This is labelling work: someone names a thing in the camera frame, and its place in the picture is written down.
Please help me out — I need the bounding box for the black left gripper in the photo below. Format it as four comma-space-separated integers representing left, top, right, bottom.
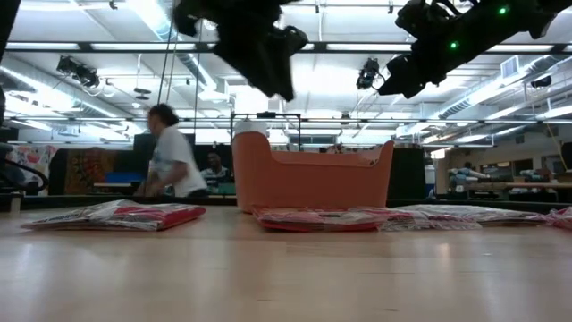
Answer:
172, 0, 310, 102

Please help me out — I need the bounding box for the brown patterned tapestry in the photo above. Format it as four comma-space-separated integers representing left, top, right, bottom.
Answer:
63, 147, 118, 195

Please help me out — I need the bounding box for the blue box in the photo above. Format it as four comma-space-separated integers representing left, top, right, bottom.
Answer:
104, 171, 145, 185

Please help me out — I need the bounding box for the orange plastic basket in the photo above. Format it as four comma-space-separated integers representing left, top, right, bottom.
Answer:
231, 131, 396, 215

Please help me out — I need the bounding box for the person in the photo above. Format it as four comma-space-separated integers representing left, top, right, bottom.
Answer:
198, 151, 234, 194
132, 103, 209, 199

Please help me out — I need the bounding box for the right clear plastic packet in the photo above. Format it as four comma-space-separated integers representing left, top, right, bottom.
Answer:
397, 203, 549, 226

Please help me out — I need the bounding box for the black ceiling-hung fixture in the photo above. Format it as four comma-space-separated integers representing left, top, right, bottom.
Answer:
356, 56, 382, 91
55, 55, 101, 89

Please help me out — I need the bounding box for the red popcorn bag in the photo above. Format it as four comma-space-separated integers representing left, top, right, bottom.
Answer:
251, 205, 391, 233
21, 199, 208, 233
379, 208, 484, 233
543, 206, 572, 232

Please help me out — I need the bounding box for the wooden-top workbench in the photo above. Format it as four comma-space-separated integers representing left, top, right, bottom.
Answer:
446, 180, 572, 203

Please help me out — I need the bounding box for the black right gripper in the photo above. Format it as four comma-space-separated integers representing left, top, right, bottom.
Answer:
377, 38, 461, 100

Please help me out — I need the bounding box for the colourful floral cloth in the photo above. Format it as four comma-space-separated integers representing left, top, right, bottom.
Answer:
8, 144, 59, 194

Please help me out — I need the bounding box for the black partition panel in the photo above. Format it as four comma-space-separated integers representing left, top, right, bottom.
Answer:
387, 147, 426, 201

